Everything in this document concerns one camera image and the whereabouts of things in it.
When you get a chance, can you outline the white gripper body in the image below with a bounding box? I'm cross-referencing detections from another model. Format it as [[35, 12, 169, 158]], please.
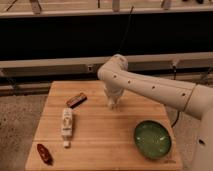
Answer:
[[104, 85, 124, 104]]

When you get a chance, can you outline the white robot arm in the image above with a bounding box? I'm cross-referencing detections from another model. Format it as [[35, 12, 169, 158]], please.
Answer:
[[97, 54, 213, 171]]

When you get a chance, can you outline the brown chocolate bar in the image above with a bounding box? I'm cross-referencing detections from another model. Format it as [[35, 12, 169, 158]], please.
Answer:
[[66, 93, 87, 108]]

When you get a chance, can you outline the white tube bottle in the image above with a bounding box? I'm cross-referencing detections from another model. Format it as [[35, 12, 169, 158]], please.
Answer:
[[61, 108, 73, 148]]

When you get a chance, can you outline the green bowl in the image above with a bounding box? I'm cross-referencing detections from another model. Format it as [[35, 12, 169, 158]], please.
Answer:
[[134, 120, 172, 160]]

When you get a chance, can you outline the dark red oblong object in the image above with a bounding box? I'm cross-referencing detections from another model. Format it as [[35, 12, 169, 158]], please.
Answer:
[[37, 144, 53, 165]]

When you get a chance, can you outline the black hanging cable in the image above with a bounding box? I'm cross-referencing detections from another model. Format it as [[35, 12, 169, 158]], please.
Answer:
[[116, 5, 135, 56]]

